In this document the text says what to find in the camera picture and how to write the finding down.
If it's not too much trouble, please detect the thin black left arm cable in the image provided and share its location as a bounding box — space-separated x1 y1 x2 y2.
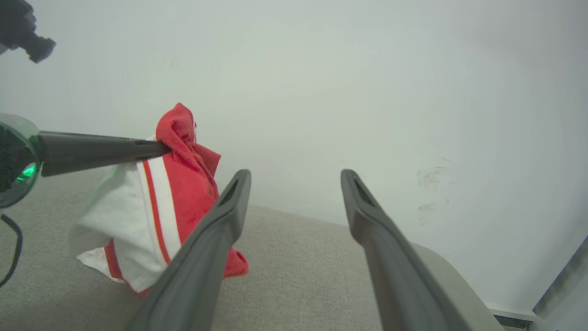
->
0 214 23 288

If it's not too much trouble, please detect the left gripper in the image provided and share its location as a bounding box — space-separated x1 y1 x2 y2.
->
0 113 171 208

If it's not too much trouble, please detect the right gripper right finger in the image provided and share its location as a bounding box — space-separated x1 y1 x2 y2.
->
341 169 469 331

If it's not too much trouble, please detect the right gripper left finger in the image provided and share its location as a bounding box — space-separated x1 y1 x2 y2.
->
126 169 252 331

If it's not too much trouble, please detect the red and white garment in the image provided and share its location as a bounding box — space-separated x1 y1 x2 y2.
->
68 103 249 297

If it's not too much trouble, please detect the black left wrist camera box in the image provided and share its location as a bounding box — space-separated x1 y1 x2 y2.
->
0 0 57 63

